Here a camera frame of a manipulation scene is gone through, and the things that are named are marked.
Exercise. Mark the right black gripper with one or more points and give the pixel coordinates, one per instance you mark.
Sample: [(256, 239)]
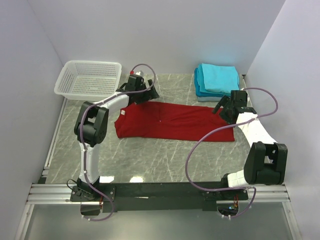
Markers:
[(223, 107)]

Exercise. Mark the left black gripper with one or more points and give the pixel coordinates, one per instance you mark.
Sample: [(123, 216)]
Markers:
[(148, 92)]

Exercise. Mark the red t shirt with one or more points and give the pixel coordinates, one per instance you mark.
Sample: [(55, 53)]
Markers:
[(160, 120)]

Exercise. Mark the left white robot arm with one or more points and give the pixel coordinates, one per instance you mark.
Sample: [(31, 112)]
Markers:
[(92, 122)]

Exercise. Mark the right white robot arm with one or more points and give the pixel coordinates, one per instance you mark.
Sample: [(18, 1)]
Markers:
[(267, 159)]

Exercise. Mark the light turquoise folded shirt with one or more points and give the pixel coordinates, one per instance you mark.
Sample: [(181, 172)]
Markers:
[(215, 79)]

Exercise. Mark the white plastic basket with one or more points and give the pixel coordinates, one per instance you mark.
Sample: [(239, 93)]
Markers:
[(86, 80)]

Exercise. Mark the black base beam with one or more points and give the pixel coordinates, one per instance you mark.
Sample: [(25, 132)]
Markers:
[(145, 196)]

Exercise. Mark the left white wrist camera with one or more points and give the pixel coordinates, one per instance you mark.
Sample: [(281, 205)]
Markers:
[(138, 73)]

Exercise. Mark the left aluminium rail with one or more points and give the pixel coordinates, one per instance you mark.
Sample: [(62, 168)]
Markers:
[(51, 188)]

